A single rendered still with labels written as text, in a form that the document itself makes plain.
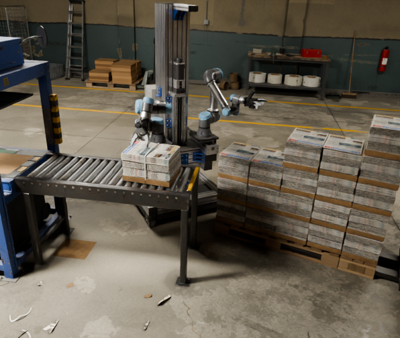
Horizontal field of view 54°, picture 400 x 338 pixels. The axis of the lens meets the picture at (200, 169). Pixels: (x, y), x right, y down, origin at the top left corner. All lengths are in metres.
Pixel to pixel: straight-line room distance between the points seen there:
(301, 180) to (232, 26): 6.90
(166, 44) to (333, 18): 6.66
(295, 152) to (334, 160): 0.31
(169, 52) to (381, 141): 1.96
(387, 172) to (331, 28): 7.02
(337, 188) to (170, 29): 1.99
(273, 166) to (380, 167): 0.82
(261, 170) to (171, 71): 1.26
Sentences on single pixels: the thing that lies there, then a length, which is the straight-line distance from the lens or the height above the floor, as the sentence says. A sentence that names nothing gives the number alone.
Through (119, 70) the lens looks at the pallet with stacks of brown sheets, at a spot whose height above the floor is 0.43.
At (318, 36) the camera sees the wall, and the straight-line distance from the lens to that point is 9.90.
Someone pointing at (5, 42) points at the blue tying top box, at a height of 1.74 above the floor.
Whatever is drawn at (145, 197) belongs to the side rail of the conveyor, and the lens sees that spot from 2.87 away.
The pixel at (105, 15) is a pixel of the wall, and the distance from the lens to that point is 10.48.
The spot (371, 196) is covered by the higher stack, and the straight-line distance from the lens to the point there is 3.29.
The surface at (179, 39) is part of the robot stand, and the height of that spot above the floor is 1.73.
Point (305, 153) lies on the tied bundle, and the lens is 3.23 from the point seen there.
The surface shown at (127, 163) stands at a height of 0.95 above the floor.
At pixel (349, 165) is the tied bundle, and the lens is 3.21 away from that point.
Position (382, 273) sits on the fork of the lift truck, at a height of 0.07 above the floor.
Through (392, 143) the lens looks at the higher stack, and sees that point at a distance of 3.14.
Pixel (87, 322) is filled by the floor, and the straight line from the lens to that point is 3.02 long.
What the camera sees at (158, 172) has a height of 0.91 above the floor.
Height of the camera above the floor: 2.13
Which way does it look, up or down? 24 degrees down
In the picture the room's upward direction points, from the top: 2 degrees clockwise
